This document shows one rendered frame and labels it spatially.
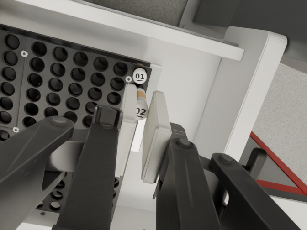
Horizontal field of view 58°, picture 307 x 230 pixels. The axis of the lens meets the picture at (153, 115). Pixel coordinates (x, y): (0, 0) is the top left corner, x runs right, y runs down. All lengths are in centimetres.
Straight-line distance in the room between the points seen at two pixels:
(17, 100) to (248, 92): 21
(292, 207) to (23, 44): 49
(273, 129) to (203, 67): 110
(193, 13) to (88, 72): 93
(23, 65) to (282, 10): 24
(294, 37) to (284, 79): 109
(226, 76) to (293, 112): 113
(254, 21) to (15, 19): 25
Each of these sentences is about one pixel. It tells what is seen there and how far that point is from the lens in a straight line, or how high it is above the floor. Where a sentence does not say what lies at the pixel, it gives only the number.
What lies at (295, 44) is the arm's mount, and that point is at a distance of 25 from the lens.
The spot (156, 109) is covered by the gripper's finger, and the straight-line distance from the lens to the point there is 15.
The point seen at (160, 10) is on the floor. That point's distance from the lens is 115.
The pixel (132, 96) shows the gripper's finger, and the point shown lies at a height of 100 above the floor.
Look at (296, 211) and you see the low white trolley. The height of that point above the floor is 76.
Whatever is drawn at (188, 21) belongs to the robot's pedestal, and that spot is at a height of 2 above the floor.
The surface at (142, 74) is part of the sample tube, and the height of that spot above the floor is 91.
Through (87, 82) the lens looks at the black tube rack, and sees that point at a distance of 26.
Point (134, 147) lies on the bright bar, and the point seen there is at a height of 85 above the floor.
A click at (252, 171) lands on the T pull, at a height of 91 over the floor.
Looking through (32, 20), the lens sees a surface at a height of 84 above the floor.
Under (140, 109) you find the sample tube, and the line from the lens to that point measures 19.
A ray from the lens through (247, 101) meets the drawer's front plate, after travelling 25.
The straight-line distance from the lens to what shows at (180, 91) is 33.
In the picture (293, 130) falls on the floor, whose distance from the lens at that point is 145.
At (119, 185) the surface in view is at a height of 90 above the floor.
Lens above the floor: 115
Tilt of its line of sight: 70 degrees down
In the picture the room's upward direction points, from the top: 170 degrees clockwise
